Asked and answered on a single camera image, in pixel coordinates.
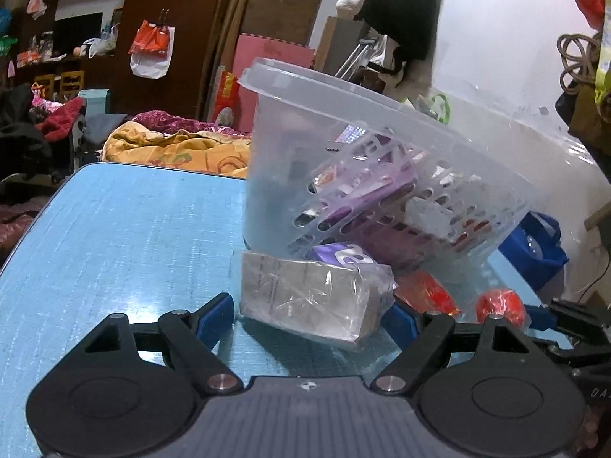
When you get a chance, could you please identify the clear box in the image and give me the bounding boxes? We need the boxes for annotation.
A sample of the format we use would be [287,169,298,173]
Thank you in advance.
[239,250,397,351]

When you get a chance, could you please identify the green white bag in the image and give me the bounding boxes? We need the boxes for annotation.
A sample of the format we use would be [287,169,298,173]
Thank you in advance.
[420,93,452,125]

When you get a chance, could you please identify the white orange plastic bag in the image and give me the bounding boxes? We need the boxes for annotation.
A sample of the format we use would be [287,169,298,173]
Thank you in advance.
[128,19,175,79]

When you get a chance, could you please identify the folded metal rack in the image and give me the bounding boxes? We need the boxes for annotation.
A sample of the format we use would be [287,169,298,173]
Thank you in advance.
[336,35,383,79]

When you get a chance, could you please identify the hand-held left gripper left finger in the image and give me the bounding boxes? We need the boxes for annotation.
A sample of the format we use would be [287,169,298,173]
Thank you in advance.
[83,292,244,398]

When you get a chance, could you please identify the clear plastic basket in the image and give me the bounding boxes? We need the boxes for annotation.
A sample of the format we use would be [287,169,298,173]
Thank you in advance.
[238,57,602,273]

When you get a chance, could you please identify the red printed bag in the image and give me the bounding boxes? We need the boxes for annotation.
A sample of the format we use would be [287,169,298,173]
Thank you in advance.
[212,71,239,127]

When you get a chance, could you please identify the blue bag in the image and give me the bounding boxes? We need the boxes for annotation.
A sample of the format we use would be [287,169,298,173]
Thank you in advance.
[499,211,569,292]

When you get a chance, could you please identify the brown wooden wardrobe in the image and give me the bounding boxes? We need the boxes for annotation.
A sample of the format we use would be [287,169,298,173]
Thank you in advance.
[0,0,239,125]

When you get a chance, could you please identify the teal box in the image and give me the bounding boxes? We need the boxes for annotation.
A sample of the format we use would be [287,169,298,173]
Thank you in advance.
[76,88,112,115]

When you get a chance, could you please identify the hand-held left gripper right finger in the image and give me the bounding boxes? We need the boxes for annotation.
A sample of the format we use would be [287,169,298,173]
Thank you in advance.
[370,303,530,397]

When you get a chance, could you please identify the grey cloth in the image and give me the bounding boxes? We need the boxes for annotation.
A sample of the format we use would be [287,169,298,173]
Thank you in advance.
[83,113,127,151]

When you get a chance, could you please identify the magenta blanket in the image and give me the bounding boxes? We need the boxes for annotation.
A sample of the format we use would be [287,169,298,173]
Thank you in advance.
[131,110,249,135]

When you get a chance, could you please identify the pink foam mat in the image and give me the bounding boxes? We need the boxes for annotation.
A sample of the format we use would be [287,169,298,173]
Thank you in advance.
[231,33,317,132]

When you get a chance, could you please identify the black cable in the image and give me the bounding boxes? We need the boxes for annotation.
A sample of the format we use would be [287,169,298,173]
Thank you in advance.
[570,267,608,301]

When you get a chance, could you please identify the black cloth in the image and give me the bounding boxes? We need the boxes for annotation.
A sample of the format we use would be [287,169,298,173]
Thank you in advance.
[353,0,440,74]

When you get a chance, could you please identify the brown door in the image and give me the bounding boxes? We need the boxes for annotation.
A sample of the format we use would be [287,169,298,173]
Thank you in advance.
[239,0,335,51]

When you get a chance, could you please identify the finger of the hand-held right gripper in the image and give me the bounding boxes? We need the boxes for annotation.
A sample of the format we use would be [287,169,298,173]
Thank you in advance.
[537,338,611,369]
[525,298,597,340]

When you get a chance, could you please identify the yellow floral blanket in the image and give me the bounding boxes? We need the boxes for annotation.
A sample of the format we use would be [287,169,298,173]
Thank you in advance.
[102,119,251,179]

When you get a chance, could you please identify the pink red cloth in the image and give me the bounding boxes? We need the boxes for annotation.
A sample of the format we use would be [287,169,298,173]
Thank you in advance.
[31,95,87,141]

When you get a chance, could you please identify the dark brown bag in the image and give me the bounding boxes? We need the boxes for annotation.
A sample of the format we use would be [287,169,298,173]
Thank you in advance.
[556,86,611,153]

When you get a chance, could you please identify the flat red packet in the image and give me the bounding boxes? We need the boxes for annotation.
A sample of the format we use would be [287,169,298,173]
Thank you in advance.
[396,271,461,318]

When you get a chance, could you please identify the yellow green strap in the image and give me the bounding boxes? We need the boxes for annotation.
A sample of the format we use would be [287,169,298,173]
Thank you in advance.
[594,10,611,106]

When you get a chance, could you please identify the purple white packet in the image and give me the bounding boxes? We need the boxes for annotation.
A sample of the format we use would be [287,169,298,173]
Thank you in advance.
[305,243,378,268]

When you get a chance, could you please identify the round red packet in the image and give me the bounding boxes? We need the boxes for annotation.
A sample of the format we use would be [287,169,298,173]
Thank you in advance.
[476,287,528,327]

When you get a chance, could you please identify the black jacket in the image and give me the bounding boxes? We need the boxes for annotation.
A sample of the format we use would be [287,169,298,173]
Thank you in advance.
[0,83,53,177]

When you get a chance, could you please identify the coiled rope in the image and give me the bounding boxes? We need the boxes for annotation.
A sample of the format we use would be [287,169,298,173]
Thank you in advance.
[556,33,602,94]

